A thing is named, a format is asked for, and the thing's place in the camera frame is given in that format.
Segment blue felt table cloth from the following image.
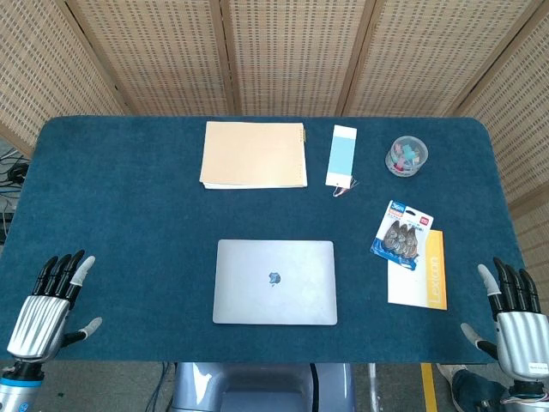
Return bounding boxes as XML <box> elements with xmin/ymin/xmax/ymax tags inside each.
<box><xmin>0</xmin><ymin>114</ymin><xmax>542</xmax><ymax>365</ymax></box>

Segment grey laptop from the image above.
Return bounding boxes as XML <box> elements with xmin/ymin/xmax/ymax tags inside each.
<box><xmin>212</xmin><ymin>239</ymin><xmax>339</xmax><ymax>326</ymax></box>

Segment dark shoe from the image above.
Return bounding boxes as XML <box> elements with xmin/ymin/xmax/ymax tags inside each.
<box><xmin>437</xmin><ymin>363</ymin><xmax>492</xmax><ymax>412</ymax></box>

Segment clear plastic jar of clips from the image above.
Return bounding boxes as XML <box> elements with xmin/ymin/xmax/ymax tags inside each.
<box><xmin>384</xmin><ymin>134</ymin><xmax>430</xmax><ymax>179</ymax></box>

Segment white blue bookmark with tassel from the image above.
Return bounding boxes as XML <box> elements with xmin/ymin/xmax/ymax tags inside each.
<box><xmin>324</xmin><ymin>124</ymin><xmax>361</xmax><ymax>198</ymax></box>

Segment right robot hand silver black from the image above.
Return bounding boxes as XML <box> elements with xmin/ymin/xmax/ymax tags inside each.
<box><xmin>461</xmin><ymin>256</ymin><xmax>549</xmax><ymax>383</ymax></box>

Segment beige paper notebook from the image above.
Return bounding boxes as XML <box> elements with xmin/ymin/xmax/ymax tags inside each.
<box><xmin>198</xmin><ymin>121</ymin><xmax>309</xmax><ymax>191</ymax></box>

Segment black floor cables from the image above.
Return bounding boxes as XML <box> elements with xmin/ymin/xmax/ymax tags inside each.
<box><xmin>0</xmin><ymin>145</ymin><xmax>32</xmax><ymax>241</ymax></box>

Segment white yellow Lexicon booklet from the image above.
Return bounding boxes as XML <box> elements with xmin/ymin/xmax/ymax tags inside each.
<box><xmin>387</xmin><ymin>229</ymin><xmax>448</xmax><ymax>311</ymax></box>

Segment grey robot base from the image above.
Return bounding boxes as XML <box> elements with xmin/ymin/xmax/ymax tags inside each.
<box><xmin>171</xmin><ymin>362</ymin><xmax>357</xmax><ymax>412</ymax></box>

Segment binder clip blister pack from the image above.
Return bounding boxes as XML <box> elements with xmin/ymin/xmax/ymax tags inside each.
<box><xmin>370</xmin><ymin>199</ymin><xmax>435</xmax><ymax>272</ymax></box>

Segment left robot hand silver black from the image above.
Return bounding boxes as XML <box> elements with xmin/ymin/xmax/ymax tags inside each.
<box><xmin>7</xmin><ymin>249</ymin><xmax>103</xmax><ymax>361</ymax></box>

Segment white table leg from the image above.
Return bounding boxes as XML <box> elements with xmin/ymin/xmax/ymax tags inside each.
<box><xmin>367</xmin><ymin>363</ymin><xmax>379</xmax><ymax>412</ymax></box>

